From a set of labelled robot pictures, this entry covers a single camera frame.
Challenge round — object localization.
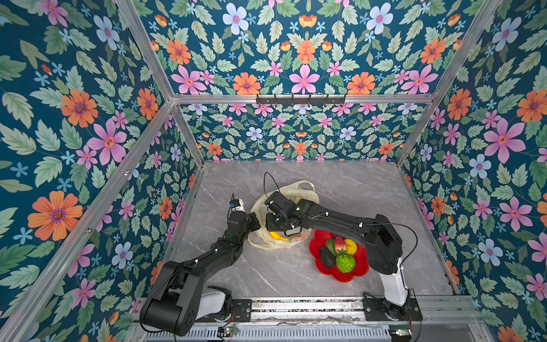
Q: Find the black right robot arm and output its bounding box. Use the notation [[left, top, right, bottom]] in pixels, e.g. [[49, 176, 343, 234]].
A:
[[265, 191, 409, 308]]

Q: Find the yellow bumpy fruit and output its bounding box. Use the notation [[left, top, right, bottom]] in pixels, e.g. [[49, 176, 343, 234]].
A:
[[345, 239, 358, 256]]

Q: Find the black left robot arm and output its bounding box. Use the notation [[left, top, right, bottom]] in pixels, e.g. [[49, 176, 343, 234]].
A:
[[139, 210, 260, 336]]

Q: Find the light green custard apple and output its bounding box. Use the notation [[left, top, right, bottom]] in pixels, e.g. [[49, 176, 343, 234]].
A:
[[336, 253, 356, 274]]

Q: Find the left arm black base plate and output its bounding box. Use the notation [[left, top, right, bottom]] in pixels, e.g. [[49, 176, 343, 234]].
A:
[[196, 299, 253, 323]]

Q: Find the aluminium frame rail base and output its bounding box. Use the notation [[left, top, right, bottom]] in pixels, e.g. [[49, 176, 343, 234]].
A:
[[127, 296, 493, 341]]

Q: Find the yellow banana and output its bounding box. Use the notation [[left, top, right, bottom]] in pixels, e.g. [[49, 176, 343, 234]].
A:
[[269, 232, 290, 242]]

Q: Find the red fruit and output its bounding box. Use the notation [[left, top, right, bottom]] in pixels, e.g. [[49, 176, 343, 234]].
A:
[[333, 236, 348, 254]]

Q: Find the red flower-shaped plastic plate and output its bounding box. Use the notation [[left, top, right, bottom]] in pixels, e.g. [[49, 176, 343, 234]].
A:
[[309, 230, 369, 283]]

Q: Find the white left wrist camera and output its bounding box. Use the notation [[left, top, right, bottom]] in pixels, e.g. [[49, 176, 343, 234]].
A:
[[229, 199, 246, 212]]

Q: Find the yellowish translucent plastic bag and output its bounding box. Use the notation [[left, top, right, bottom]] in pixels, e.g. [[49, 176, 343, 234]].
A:
[[247, 180, 320, 251]]

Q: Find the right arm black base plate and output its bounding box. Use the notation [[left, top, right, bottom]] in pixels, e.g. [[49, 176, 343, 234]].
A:
[[363, 296, 423, 321]]

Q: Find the dark green avocado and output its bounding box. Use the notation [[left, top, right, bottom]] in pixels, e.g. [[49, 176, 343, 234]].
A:
[[325, 238, 338, 257]]

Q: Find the dark rough avocado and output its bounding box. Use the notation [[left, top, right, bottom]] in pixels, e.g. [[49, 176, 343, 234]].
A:
[[319, 247, 336, 269]]

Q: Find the black hook rail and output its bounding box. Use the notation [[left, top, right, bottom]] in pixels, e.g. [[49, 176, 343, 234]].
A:
[[256, 94, 346, 106]]

